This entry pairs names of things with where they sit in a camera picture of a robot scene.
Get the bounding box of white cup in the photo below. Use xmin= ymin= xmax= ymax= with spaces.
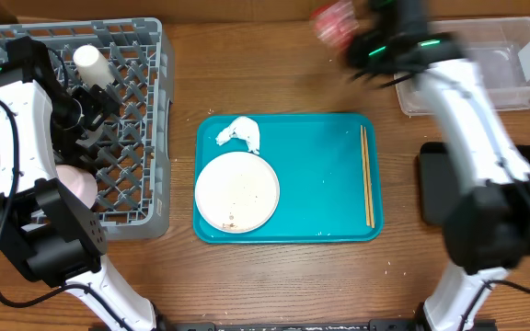
xmin=73 ymin=45 xmax=114 ymax=89

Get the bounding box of red snack wrapper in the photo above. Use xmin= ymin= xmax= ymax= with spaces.
xmin=310 ymin=0 xmax=359 ymax=51

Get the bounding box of pink bowl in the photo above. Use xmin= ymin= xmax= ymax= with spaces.
xmin=56 ymin=165 xmax=98 ymax=209

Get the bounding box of wooden chopstick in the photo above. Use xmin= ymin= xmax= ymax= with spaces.
xmin=362 ymin=127 xmax=375 ymax=229
xmin=360 ymin=125 xmax=371 ymax=228

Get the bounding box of white tissue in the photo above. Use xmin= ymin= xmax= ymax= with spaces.
xmin=215 ymin=116 xmax=260 ymax=155

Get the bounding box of large white plate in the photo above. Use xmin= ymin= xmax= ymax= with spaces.
xmin=194 ymin=152 xmax=281 ymax=234

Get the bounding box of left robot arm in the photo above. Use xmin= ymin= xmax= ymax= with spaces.
xmin=0 ymin=37 xmax=168 ymax=330

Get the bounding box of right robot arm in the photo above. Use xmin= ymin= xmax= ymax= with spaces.
xmin=344 ymin=0 xmax=530 ymax=330

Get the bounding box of grey dishwasher rack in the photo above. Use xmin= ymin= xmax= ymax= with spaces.
xmin=0 ymin=17 xmax=174 ymax=240

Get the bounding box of clear plastic bin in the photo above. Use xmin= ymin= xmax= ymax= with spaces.
xmin=393 ymin=17 xmax=530 ymax=117

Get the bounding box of teal serving tray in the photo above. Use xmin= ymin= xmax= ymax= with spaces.
xmin=193 ymin=112 xmax=385 ymax=244

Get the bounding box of black tray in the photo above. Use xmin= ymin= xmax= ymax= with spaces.
xmin=416 ymin=142 xmax=530 ymax=226

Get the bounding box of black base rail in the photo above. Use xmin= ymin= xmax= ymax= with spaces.
xmin=172 ymin=319 xmax=496 ymax=331

